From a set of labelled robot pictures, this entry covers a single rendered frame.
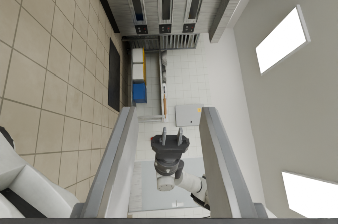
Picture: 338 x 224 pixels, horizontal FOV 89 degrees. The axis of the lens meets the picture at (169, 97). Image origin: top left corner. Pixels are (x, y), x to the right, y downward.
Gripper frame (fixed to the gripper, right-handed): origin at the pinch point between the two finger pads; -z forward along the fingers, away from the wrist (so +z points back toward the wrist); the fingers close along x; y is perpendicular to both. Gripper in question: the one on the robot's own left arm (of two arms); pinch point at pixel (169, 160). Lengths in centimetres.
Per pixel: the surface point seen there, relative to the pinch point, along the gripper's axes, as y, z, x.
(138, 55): -172, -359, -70
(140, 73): -197, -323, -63
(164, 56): -176, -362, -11
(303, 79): -140, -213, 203
